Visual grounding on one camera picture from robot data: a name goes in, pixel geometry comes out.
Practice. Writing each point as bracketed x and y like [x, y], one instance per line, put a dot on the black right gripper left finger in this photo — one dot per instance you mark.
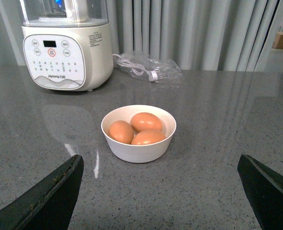
[50, 203]

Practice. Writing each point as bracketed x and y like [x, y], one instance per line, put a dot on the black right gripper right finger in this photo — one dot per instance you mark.
[264, 190]

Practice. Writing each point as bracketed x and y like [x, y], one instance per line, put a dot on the brown egg left in bowl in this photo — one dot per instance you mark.
[121, 131]

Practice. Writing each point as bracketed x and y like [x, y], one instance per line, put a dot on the brown egg in bowl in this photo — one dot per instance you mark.
[149, 136]
[121, 131]
[144, 120]

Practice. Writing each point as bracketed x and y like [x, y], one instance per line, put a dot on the brown egg front in bowl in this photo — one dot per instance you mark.
[149, 136]

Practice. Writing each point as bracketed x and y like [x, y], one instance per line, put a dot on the brown egg back in bowl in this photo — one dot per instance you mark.
[144, 120]

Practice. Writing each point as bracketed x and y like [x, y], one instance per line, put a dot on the white round bowl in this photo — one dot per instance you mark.
[139, 153]

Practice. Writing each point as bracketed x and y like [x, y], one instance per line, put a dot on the white Joyoung soy milk maker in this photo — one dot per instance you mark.
[67, 43]

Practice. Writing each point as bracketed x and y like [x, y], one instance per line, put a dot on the clear plastic bag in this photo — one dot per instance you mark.
[141, 67]

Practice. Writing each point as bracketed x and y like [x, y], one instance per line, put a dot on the grey curtain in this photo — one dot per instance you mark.
[228, 35]

